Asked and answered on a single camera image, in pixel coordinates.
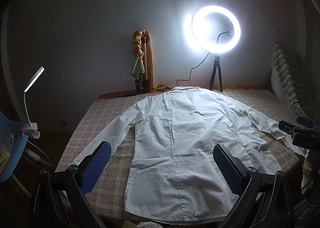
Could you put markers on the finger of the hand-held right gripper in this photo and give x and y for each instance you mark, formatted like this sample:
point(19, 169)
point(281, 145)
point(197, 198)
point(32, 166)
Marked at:
point(305, 121)
point(286, 126)

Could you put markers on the blue chair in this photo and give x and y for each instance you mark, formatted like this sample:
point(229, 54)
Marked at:
point(12, 158)

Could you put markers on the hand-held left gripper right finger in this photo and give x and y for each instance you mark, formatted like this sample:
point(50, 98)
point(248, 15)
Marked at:
point(226, 165)

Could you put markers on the cream knit cloth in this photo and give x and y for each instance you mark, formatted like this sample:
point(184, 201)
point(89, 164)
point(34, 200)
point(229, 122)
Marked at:
point(142, 225)

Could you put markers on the dark striped garment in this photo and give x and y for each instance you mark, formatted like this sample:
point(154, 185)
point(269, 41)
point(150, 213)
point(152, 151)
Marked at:
point(306, 214)

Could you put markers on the pink plaid blanket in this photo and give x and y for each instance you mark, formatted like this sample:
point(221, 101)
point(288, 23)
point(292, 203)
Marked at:
point(100, 118)

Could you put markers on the colourful printed cloth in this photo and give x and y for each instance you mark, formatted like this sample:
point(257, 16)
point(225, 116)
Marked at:
point(137, 65)

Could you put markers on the silver tripod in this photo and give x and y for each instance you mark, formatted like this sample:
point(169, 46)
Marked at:
point(143, 67)

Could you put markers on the black gooseneck phone holder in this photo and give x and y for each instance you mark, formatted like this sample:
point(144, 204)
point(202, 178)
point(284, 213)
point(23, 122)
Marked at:
point(220, 35)

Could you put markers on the white clip desk lamp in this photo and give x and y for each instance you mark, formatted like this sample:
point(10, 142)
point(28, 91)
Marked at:
point(30, 128)

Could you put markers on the orange patterned cloth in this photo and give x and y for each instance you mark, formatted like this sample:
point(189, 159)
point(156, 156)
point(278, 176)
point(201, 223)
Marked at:
point(150, 62)

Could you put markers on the white long-sleeved shirt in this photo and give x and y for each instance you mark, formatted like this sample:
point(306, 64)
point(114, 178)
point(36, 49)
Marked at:
point(175, 130)

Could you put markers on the green striped white pillow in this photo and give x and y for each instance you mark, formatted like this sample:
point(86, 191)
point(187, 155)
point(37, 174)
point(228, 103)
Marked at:
point(287, 75)

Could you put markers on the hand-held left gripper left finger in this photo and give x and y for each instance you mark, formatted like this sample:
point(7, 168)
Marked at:
point(96, 165)

